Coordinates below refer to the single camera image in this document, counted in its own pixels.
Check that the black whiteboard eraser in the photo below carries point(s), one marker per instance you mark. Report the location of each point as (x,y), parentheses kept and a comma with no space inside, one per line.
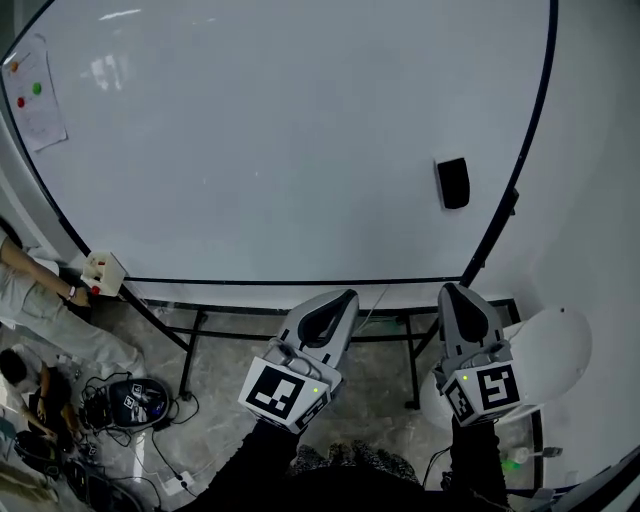
(455,182)

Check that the person's patterned torso clothing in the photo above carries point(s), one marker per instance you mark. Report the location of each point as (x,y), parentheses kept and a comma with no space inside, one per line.
(360,475)

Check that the white power strip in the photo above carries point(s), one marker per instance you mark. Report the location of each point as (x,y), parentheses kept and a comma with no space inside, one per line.
(176,483)

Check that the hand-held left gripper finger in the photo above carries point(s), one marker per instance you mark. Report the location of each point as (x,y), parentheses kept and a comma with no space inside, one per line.
(292,327)
(346,330)

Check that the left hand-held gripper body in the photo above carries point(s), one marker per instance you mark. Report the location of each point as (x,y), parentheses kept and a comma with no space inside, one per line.
(277,392)

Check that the green round magnet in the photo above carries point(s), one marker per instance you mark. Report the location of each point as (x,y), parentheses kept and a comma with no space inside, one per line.
(37,89)

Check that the black framed whiteboard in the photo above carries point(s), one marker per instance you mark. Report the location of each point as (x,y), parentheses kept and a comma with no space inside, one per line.
(275,150)

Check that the white marker tray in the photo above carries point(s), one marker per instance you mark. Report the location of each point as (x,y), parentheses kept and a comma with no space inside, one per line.
(110,272)

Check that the black open equipment case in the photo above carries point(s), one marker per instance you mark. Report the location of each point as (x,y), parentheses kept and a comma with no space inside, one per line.
(135,405)

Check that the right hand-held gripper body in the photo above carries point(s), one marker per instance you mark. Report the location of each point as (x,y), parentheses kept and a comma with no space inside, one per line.
(492,387)

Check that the white round stool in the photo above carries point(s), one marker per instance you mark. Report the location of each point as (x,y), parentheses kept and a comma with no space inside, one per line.
(550,360)

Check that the round black helmet case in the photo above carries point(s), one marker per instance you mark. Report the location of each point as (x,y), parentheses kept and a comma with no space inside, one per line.
(40,447)

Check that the person's right forearm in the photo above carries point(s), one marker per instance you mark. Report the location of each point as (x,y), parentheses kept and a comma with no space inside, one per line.
(477,460)

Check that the person's left forearm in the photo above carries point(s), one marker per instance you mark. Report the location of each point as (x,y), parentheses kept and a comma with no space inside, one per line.
(250,465)

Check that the white paper sheet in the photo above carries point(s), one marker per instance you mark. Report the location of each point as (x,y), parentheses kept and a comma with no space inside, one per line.
(37,120)

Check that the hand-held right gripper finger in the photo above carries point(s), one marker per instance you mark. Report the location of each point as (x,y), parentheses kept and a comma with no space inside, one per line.
(446,325)
(492,325)

